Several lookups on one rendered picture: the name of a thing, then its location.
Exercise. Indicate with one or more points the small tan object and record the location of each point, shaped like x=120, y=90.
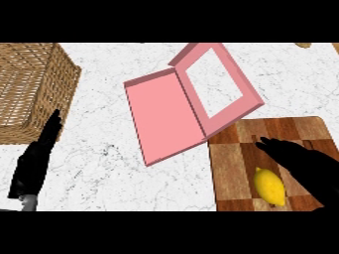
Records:
x=303, y=45

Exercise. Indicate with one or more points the yellow lemon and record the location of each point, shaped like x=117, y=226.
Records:
x=269, y=186

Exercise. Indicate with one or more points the pink open cardboard box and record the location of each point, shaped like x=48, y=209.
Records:
x=188, y=102

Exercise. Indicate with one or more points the woven wicker basket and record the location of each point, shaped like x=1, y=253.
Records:
x=21, y=89

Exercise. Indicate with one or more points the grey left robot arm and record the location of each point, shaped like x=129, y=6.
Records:
x=27, y=203

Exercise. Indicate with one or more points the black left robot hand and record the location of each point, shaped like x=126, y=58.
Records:
x=32, y=165

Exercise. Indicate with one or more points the checkered wooden cutting board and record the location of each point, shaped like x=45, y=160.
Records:
x=241, y=165

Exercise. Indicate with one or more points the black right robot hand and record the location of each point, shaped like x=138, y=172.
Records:
x=314, y=172

